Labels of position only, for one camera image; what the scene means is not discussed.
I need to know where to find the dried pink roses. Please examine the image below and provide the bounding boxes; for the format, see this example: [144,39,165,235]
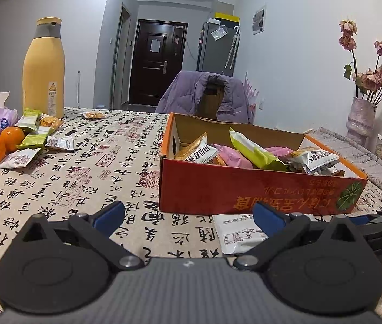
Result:
[339,19,382,105]

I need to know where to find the white folded umbrella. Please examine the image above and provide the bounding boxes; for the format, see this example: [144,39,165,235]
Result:
[225,25,241,69]

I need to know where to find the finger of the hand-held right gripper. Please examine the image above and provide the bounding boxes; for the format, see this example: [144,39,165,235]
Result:
[346,212,382,226]

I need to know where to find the red cardboard box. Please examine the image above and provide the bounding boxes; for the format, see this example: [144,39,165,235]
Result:
[159,112,369,217]

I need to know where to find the purple jacket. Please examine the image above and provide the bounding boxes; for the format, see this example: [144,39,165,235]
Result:
[155,71,250,124]

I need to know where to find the orange cracker packet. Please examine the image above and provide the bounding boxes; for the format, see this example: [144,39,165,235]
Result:
[39,115,65,135]

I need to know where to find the clear plastic bag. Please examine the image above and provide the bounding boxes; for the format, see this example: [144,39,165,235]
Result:
[210,26,228,41]

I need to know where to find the yellow thermos bottle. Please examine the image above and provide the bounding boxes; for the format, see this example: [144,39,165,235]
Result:
[22,17,66,119]

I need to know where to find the wall picture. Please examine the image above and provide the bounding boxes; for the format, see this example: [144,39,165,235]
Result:
[252,5,267,36]

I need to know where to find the grey interior door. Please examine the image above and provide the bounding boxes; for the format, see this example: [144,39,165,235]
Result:
[112,3,132,110]

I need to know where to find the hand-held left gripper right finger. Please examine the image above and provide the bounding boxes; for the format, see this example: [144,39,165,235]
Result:
[233,202,364,272]

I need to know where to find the pile of assorted snack packets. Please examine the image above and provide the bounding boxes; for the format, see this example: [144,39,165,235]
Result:
[174,127,347,176]

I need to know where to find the pink ceramic vase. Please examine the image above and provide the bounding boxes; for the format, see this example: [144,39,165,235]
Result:
[346,96,378,147]

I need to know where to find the grey refrigerator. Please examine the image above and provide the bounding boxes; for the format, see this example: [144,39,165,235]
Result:
[196,21,241,77]

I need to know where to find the green snack packet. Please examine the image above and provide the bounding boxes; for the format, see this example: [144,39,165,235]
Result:
[15,108,42,134]
[16,134,50,151]

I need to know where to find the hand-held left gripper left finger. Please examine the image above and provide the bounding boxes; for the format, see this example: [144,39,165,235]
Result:
[17,201,145,271]

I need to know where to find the brown wooden chair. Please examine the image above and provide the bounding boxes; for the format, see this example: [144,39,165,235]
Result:
[198,83,225,120]

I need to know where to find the small white snack packet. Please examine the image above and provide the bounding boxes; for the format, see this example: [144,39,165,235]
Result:
[44,135,76,152]
[0,147,43,169]

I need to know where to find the dark front door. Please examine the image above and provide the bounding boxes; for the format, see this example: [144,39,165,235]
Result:
[128,19,189,106]

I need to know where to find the pink quilted cloth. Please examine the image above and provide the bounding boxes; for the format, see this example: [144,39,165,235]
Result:
[304,127,382,190]

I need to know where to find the yellow black box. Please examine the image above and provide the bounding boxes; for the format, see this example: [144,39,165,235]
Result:
[215,12,240,24]

